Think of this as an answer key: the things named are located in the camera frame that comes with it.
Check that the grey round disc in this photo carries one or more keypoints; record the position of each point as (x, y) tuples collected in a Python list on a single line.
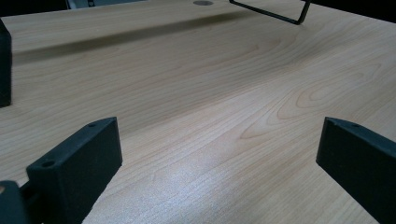
[(203, 2)]

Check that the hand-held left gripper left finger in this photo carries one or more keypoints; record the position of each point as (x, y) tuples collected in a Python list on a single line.
[(77, 171)]

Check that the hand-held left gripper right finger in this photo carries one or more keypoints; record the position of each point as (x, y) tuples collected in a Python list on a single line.
[(361, 165)]

